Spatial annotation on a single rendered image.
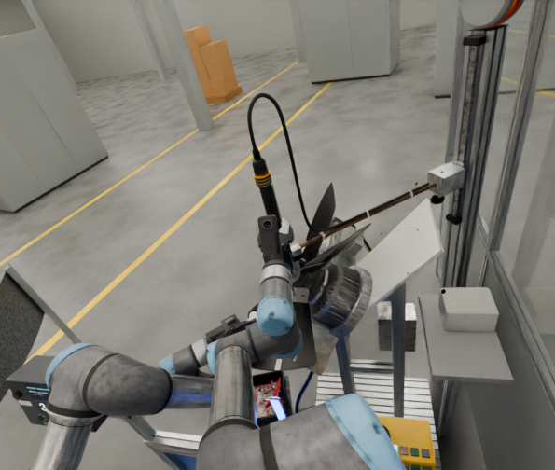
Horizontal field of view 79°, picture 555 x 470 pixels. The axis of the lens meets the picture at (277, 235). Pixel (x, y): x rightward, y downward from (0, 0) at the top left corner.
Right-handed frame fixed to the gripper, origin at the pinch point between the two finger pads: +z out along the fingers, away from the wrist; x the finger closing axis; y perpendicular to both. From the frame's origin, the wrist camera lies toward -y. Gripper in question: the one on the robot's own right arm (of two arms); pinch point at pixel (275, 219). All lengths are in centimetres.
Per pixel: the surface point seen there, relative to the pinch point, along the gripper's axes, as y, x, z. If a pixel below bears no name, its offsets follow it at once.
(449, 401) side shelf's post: 113, 56, -2
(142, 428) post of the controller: 54, -57, -29
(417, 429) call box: 42, 28, -41
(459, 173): 9, 59, 22
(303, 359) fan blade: 30.2, 1.7, -25.5
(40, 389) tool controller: 25, -75, -29
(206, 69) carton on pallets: 78, -202, 798
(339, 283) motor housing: 31.1, 15.2, 1.7
